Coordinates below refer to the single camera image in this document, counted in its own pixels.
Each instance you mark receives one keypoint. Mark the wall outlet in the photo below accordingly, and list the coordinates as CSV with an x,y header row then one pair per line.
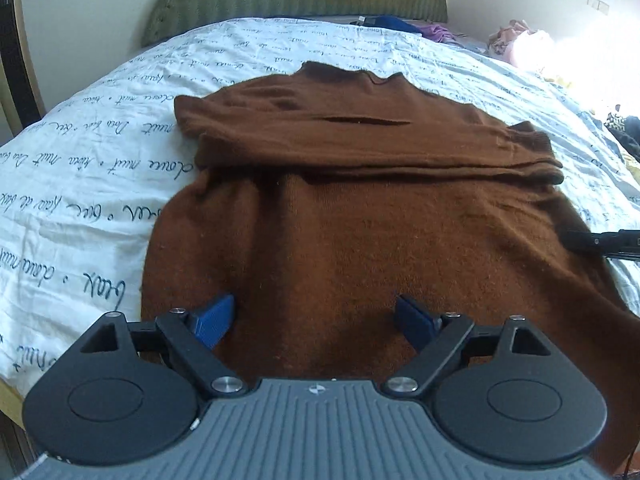
x,y
598,3

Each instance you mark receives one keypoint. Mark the brown knit sweater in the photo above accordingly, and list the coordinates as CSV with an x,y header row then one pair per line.
x,y
360,220

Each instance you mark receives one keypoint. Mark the black charger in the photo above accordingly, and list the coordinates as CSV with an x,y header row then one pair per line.
x,y
361,21

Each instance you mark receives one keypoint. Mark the blue cloth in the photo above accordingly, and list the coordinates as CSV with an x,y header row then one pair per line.
x,y
395,23

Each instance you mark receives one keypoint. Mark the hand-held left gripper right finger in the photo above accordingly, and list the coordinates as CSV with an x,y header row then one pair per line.
x,y
415,321

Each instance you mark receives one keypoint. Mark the dark patterned cloth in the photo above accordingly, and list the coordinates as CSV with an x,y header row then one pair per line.
x,y
625,135

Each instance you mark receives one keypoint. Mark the purple cloth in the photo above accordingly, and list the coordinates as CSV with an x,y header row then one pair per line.
x,y
439,32

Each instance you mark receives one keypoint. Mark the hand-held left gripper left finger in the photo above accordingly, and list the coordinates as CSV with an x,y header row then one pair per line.
x,y
214,321

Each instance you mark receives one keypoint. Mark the pink cloth pile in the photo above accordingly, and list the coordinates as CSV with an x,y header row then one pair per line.
x,y
525,42

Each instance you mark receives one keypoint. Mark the white script-printed bedsheet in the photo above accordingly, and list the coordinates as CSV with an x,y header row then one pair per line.
x,y
100,160

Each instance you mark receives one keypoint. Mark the gold tower fan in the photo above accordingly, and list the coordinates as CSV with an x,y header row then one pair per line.
x,y
15,60

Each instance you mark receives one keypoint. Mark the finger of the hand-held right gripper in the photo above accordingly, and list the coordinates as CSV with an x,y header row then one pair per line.
x,y
595,241

